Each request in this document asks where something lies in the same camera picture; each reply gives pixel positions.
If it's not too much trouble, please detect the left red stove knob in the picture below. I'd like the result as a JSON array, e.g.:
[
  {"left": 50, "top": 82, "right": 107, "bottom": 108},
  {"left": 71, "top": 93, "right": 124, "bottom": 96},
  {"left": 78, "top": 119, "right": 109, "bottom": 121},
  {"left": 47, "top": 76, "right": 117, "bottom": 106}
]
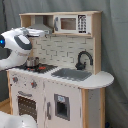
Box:
[{"left": 12, "top": 77, "right": 18, "bottom": 83}]

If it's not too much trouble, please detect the grey ice dispenser panel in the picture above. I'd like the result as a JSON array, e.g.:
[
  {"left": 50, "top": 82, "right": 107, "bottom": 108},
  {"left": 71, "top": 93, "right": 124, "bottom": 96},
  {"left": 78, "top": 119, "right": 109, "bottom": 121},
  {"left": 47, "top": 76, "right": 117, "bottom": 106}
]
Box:
[{"left": 54, "top": 94, "right": 70, "bottom": 120}]

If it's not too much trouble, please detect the grey cabinet door handle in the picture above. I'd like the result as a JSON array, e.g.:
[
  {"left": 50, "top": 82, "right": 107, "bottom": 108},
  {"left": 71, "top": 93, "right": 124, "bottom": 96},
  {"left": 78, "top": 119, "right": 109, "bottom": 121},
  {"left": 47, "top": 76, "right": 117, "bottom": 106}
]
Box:
[{"left": 47, "top": 102, "right": 51, "bottom": 120}]

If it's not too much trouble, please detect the small metal pot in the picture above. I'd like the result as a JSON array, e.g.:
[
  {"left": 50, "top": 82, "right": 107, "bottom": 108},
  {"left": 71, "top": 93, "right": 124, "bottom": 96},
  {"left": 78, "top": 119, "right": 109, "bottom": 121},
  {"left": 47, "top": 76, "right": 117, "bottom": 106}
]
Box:
[{"left": 26, "top": 57, "right": 39, "bottom": 67}]

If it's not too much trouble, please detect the grey toy sink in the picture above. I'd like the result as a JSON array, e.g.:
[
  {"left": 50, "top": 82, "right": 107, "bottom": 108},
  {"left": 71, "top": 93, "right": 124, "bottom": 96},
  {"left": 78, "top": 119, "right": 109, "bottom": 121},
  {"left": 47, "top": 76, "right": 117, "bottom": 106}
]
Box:
[{"left": 52, "top": 68, "right": 92, "bottom": 81}]

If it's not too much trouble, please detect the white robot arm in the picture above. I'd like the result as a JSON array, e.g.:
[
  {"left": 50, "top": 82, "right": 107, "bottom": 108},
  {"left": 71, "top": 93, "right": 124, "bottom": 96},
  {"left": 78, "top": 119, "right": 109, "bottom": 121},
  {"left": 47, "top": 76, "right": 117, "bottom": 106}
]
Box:
[{"left": 0, "top": 27, "right": 45, "bottom": 128}]

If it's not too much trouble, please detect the wooden toy kitchen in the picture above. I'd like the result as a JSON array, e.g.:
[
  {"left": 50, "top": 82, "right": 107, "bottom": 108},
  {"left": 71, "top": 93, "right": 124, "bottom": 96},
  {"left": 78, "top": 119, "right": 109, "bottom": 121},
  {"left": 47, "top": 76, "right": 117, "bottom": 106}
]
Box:
[{"left": 8, "top": 11, "right": 114, "bottom": 128}]

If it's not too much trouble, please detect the oven door with handle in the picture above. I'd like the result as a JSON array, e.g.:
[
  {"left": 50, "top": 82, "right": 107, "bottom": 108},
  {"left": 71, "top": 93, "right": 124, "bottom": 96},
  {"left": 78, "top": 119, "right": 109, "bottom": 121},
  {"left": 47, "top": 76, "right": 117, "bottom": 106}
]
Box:
[{"left": 15, "top": 90, "right": 39, "bottom": 125}]

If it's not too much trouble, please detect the toy microwave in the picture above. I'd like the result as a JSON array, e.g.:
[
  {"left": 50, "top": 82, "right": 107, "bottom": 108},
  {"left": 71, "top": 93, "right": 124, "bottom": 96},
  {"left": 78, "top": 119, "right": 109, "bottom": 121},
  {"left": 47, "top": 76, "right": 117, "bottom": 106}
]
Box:
[{"left": 54, "top": 14, "right": 91, "bottom": 34}]

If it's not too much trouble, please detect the black toy stovetop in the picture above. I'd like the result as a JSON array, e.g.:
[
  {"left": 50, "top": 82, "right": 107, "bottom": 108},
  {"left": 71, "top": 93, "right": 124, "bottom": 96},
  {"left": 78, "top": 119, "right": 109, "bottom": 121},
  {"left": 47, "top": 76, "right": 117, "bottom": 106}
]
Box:
[{"left": 20, "top": 63, "right": 55, "bottom": 73}]

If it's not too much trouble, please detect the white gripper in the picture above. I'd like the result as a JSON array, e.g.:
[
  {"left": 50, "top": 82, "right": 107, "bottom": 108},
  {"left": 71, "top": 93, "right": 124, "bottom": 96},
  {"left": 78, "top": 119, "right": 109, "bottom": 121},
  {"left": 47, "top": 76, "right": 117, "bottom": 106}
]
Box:
[{"left": 22, "top": 28, "right": 47, "bottom": 37}]

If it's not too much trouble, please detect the grey range hood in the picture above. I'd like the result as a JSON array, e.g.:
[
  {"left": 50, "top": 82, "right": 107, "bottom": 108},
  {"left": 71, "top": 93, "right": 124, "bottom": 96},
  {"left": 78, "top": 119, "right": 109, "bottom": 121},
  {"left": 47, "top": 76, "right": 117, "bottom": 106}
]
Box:
[{"left": 30, "top": 16, "right": 53, "bottom": 34}]

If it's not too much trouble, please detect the right red stove knob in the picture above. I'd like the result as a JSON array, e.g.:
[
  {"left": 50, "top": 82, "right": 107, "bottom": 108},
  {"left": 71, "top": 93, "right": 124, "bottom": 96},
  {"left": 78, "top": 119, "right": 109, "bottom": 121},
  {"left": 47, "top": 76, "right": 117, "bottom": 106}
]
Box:
[{"left": 31, "top": 81, "right": 37, "bottom": 88}]

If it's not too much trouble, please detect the black toy faucet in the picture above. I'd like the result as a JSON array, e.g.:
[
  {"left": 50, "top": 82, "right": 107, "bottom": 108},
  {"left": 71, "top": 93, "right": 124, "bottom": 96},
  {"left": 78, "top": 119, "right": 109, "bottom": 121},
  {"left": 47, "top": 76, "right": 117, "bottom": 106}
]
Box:
[{"left": 75, "top": 51, "right": 93, "bottom": 70}]

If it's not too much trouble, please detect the red stove knob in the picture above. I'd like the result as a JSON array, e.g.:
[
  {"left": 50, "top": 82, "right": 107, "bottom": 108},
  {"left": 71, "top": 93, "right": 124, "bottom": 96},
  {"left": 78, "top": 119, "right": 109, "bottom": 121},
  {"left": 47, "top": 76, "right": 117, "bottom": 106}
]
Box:
[
  {"left": 31, "top": 81, "right": 37, "bottom": 88},
  {"left": 12, "top": 77, "right": 18, "bottom": 83}
]

